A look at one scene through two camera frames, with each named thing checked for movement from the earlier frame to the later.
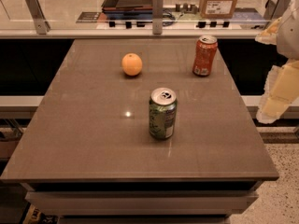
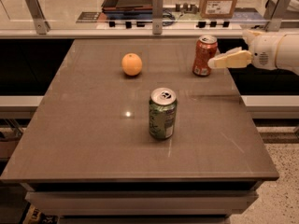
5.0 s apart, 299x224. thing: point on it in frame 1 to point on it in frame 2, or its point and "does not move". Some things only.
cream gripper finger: (270, 35) to (249, 35)
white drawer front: (140, 203) does not move
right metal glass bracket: (277, 9) does not move
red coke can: (205, 55) does not move
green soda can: (163, 109) does not move
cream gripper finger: (281, 89) to (235, 58)
